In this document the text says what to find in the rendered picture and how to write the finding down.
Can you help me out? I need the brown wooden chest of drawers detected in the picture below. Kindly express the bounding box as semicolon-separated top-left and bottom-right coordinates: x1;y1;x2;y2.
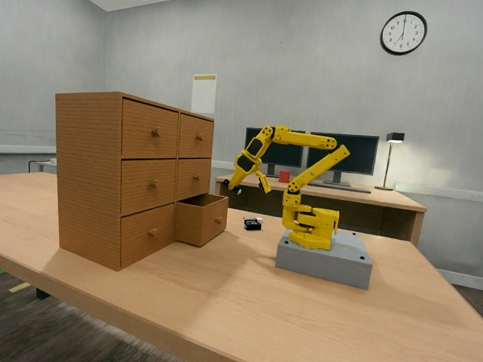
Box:
55;92;215;272

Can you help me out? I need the white eraser with black sleeve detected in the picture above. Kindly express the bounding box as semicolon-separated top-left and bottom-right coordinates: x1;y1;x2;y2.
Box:
243;217;263;224

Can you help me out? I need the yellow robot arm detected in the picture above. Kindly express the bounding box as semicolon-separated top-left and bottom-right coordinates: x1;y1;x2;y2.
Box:
245;125;350;250

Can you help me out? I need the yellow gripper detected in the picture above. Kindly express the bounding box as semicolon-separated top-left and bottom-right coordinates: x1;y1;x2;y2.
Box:
228;149;271;193

